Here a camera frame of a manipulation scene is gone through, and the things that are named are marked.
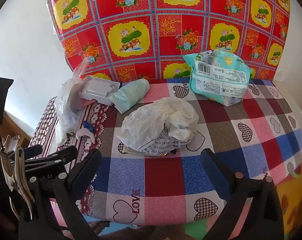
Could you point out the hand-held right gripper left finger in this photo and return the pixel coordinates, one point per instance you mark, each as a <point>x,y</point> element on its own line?
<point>88,170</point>

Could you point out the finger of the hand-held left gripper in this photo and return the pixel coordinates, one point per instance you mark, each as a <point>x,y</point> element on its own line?
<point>66,152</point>
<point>33,151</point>

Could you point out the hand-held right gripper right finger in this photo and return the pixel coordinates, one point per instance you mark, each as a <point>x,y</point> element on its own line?
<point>213,172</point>

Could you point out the blue plastic clip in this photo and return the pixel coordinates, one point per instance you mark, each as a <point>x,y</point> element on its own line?
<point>88,126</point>

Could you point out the clear plastic bag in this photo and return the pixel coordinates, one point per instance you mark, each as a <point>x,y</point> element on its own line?
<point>66,105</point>

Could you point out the white plastic tray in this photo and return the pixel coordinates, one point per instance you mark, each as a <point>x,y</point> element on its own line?
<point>98,90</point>

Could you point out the blue face mask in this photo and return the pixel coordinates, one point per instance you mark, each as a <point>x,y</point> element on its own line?
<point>131,93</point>

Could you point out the teal wet wipes packet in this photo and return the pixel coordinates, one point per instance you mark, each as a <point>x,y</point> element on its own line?
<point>221,80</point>

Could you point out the wooden side cabinet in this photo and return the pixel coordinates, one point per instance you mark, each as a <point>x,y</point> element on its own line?
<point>13,127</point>

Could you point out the metal spring clip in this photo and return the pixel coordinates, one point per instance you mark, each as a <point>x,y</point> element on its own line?
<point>18,180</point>

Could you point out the plaid heart print bedsheet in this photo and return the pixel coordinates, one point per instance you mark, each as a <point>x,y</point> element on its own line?
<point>166,180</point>

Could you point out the pink folded cloth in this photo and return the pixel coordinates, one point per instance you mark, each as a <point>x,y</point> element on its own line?
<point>86,101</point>

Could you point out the coloured foam puzzle mat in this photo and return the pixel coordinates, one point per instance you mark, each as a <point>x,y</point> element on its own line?
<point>191,232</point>

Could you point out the red floral printed mat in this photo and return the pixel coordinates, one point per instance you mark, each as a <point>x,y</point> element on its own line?
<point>166,17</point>

